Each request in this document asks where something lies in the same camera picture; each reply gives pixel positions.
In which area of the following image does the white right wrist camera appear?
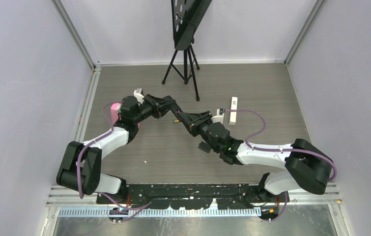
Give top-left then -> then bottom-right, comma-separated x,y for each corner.
211,108 -> 225,124

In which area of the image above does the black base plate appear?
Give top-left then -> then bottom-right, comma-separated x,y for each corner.
96,183 -> 289,210

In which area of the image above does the pink metronome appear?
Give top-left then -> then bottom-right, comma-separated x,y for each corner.
110,102 -> 121,125

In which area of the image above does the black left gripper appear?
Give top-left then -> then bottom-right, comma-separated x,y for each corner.
133,95 -> 176,124

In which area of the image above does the white remote control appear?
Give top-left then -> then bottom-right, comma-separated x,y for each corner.
229,97 -> 238,125

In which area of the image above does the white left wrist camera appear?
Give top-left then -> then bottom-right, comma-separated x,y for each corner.
134,88 -> 144,104

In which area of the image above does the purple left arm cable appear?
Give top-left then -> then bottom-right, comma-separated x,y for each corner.
76,101 -> 152,223

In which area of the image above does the black remote battery cover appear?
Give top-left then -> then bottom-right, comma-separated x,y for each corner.
198,142 -> 211,153

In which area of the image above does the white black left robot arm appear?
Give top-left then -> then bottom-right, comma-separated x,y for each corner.
56,94 -> 176,204

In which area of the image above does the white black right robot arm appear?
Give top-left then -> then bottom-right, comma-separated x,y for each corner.
174,110 -> 337,202

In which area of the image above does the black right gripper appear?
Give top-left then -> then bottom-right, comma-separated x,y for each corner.
179,111 -> 220,152

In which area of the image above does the black music stand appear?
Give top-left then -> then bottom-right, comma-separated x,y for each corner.
162,0 -> 212,101

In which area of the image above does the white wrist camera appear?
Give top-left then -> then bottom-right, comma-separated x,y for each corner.
211,108 -> 225,124
134,88 -> 144,104

